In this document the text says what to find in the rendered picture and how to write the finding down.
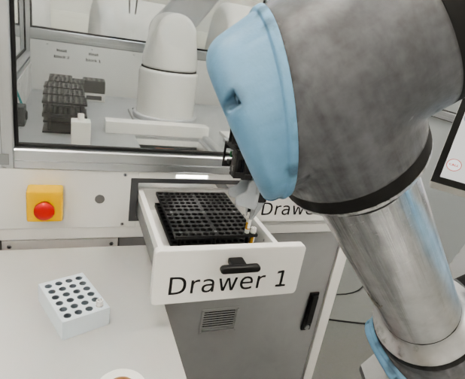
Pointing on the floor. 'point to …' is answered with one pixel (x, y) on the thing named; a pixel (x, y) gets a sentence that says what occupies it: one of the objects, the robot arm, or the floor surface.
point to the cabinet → (287, 301)
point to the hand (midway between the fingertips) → (253, 211)
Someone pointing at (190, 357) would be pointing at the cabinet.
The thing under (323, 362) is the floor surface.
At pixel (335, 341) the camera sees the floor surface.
